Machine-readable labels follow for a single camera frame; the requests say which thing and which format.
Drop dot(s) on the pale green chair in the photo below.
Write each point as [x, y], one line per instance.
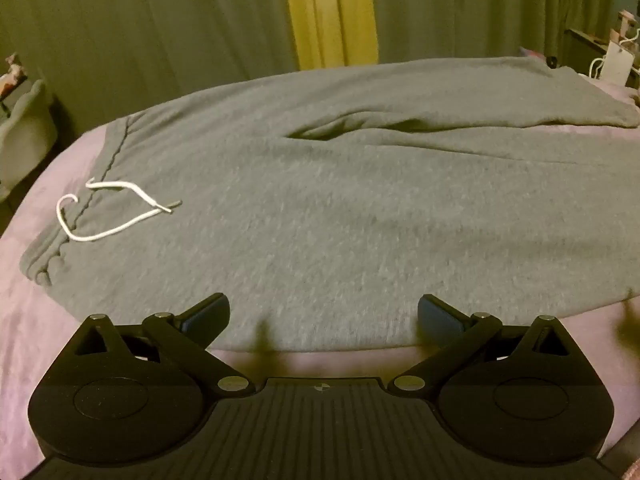
[22, 135]

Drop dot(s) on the yellow curtain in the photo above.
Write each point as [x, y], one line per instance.
[332, 10]

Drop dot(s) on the small pinkish figure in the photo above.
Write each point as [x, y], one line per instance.
[11, 72]

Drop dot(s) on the colourful small item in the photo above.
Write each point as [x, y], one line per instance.
[531, 53]

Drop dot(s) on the pink bed sheet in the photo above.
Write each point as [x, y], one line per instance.
[30, 340]

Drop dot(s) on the grey sweat pants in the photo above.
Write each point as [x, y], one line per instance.
[325, 210]

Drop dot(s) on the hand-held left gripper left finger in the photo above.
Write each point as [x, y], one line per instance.
[206, 316]

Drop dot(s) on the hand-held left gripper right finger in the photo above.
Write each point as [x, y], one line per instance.
[434, 316]

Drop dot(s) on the green curtain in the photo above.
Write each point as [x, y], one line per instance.
[150, 25]
[475, 10]

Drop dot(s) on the dark bedside table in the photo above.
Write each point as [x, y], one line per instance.
[580, 45]

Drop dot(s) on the white box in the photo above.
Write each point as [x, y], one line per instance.
[619, 62]

